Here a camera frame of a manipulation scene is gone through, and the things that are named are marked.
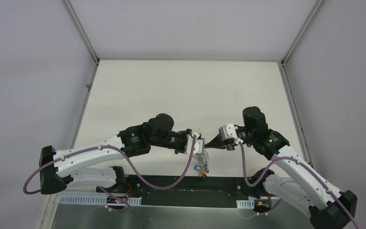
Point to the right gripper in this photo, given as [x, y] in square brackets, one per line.
[217, 142]

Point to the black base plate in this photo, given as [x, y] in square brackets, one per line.
[204, 192]

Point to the right white cable duct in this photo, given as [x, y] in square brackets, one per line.
[245, 204]

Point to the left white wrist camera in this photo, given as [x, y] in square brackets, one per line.
[194, 140]

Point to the white cable duct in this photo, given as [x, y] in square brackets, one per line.
[245, 204]
[85, 199]

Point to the left white cable duct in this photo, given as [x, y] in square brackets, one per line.
[85, 199]

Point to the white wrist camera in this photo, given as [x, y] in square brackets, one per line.
[194, 140]
[229, 136]

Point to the aluminium frame rail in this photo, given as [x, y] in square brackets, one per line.
[118, 182]

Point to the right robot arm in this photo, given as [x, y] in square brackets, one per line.
[288, 176]

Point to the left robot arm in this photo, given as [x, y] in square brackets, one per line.
[60, 169]

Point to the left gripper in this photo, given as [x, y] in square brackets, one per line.
[180, 141]

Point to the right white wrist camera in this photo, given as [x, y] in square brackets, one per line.
[229, 136]

